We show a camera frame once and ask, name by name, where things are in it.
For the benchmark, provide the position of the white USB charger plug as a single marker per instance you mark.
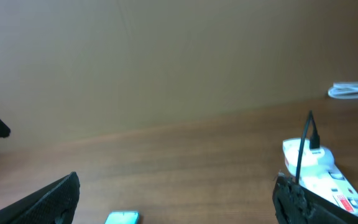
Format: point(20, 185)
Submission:
point(317, 157)

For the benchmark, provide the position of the blue Galaxy smartphone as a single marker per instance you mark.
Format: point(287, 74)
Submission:
point(123, 217)

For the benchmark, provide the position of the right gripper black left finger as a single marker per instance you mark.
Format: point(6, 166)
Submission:
point(55, 203)

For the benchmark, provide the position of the white power strip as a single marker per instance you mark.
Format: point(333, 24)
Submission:
point(330, 184)

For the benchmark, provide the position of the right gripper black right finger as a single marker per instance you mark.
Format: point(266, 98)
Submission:
point(295, 204)

